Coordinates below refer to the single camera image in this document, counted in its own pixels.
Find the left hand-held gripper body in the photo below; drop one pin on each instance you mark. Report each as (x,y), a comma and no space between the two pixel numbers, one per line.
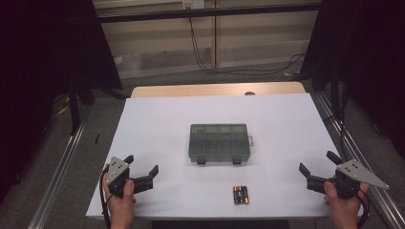
(117,173)

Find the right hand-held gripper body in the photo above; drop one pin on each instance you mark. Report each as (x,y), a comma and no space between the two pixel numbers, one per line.
(350,178)

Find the grey clear compartment storage box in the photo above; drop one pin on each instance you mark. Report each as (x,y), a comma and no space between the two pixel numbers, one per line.
(219,143)

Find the person's right hand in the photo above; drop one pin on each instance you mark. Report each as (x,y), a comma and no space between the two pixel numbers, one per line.
(345,210)

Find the person's left hand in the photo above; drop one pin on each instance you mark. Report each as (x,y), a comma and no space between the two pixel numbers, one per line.
(122,208)

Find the small black floor item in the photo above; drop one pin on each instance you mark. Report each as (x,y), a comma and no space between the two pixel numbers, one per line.
(97,138)

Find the white board sheet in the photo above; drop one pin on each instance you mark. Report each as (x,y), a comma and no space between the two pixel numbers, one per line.
(159,127)

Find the black metal stand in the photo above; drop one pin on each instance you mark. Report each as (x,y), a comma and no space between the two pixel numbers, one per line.
(74,108)

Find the yellow floor item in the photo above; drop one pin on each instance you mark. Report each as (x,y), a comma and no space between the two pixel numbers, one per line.
(63,110)

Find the wooden table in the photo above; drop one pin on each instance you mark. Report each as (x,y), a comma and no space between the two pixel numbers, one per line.
(191,90)

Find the black curtain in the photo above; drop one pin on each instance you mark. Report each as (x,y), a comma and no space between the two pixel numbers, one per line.
(375,63)
(38,63)

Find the dark round disc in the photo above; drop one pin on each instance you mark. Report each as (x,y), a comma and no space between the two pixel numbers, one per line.
(250,93)

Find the black horizontal bar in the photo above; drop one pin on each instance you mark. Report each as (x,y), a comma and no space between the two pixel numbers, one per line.
(207,12)

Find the metal floor rail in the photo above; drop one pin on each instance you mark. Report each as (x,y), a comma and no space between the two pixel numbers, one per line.
(57,178)
(359,152)

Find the white wall socket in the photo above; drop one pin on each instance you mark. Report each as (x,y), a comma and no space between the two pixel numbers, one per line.
(193,4)

